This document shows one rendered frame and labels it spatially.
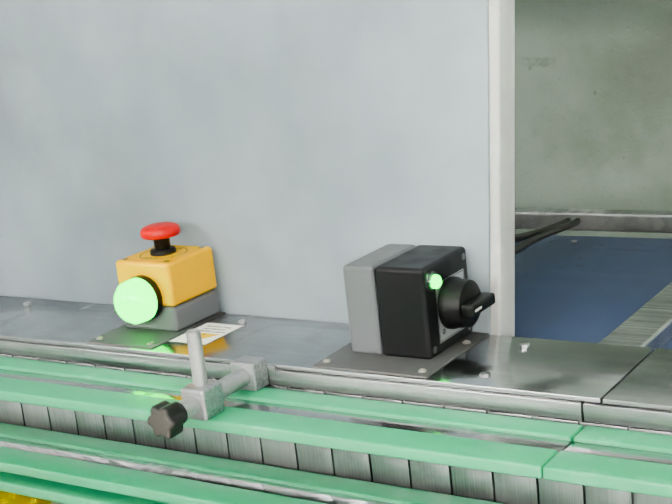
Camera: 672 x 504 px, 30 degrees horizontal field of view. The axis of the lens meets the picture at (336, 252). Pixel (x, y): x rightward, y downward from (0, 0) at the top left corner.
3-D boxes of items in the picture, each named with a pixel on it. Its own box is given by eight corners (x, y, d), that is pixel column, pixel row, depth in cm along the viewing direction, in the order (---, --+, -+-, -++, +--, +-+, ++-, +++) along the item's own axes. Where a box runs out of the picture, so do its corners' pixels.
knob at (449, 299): (464, 319, 109) (499, 322, 107) (439, 335, 106) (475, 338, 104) (459, 270, 108) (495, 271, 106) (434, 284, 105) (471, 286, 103)
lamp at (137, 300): (131, 317, 124) (110, 326, 122) (124, 273, 123) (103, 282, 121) (166, 320, 122) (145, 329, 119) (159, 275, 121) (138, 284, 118)
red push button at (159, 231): (135, 261, 124) (130, 228, 123) (161, 251, 127) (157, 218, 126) (166, 263, 122) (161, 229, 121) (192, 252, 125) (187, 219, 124)
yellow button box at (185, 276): (171, 307, 131) (124, 328, 125) (161, 237, 129) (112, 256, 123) (224, 311, 127) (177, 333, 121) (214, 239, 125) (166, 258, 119)
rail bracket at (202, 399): (242, 380, 111) (142, 436, 100) (232, 301, 110) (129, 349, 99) (279, 384, 109) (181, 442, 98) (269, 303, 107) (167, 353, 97)
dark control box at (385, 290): (398, 324, 116) (350, 353, 109) (390, 241, 114) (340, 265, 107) (478, 331, 111) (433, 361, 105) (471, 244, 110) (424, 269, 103)
